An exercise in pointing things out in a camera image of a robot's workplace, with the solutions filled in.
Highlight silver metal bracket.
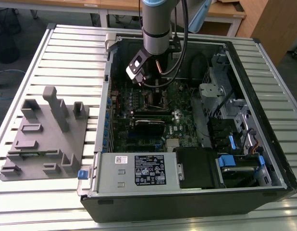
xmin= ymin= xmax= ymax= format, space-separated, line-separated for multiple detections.
xmin=198 ymin=83 xmax=224 ymax=99

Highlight blue floor cable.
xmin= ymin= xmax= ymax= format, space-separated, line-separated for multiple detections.
xmin=0 ymin=68 xmax=26 ymax=101

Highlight black side camera mount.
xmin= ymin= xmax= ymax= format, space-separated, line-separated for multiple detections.
xmin=169 ymin=36 xmax=182 ymax=60

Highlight blue disk carrier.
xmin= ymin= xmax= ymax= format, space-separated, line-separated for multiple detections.
xmin=217 ymin=154 xmax=265 ymax=174

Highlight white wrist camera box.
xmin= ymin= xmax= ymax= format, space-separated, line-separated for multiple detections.
xmin=125 ymin=49 xmax=149 ymax=80

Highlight black PC case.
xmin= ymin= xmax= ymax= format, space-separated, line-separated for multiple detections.
xmin=76 ymin=32 xmax=297 ymax=223

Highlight black office chair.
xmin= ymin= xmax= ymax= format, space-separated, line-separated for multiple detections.
xmin=0 ymin=7 xmax=22 ymax=64

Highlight grey parts rack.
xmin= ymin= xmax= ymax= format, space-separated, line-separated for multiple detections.
xmin=0 ymin=86 xmax=90 ymax=182

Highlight black graphics card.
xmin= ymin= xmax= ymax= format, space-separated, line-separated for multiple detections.
xmin=135 ymin=119 xmax=166 ymax=138

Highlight black hard disk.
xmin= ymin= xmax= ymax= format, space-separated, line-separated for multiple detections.
xmin=222 ymin=167 xmax=257 ymax=188

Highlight black plastic drive bay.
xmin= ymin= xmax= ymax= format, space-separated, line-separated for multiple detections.
xmin=207 ymin=117 xmax=235 ymax=149

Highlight silver power supply box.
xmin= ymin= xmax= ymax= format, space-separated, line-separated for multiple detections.
xmin=89 ymin=152 xmax=185 ymax=193

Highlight thick black cable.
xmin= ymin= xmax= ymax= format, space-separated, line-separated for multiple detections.
xmin=212 ymin=88 xmax=235 ymax=120

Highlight grey case latch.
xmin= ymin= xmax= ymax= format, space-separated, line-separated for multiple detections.
xmin=104 ymin=33 xmax=116 ymax=52

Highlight wooden cabinet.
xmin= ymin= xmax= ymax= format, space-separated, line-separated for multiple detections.
xmin=236 ymin=0 xmax=297 ymax=67

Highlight metal socket cover frame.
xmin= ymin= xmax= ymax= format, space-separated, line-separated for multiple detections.
xmin=160 ymin=90 xmax=169 ymax=109

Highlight green motherboard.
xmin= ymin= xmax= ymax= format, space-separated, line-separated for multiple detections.
xmin=109 ymin=78 xmax=202 ymax=154

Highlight wooden desk white legs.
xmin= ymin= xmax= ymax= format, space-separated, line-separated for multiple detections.
xmin=100 ymin=0 xmax=247 ymax=37
xmin=0 ymin=0 xmax=102 ymax=27

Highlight silver chipset heat sink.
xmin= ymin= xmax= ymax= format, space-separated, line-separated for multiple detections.
xmin=166 ymin=138 xmax=182 ymax=148

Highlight black plastic shroud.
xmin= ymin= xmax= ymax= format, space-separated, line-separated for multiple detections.
xmin=174 ymin=147 xmax=225 ymax=190

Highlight metal rear port block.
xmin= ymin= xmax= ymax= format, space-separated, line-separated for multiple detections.
xmin=111 ymin=90 xmax=120 ymax=116

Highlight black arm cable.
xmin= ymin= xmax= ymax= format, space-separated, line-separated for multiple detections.
xmin=160 ymin=0 xmax=190 ymax=76

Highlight silver drive cage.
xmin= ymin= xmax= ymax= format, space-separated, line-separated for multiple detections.
xmin=203 ymin=53 xmax=266 ymax=154

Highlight coloured wire bundle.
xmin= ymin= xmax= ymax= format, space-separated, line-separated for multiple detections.
xmin=249 ymin=141 xmax=261 ymax=154

